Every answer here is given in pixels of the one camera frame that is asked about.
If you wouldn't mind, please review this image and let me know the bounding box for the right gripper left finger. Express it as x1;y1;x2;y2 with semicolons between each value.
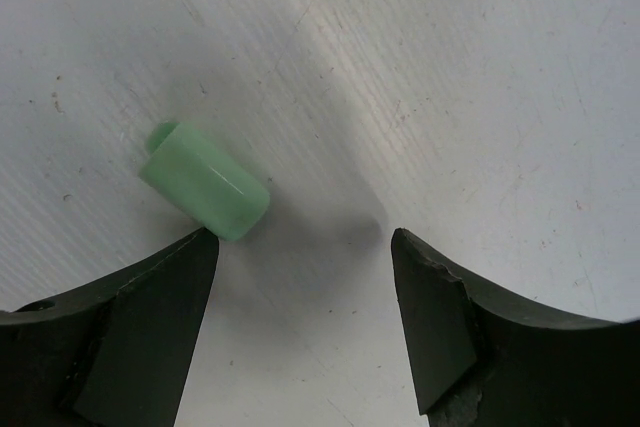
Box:
1;229;219;426

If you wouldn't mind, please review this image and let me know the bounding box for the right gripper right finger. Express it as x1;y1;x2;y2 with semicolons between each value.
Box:
391;228;639;426

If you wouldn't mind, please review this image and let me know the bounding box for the green highlighter cap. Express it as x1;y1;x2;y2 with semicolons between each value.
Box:
139;121;270;241

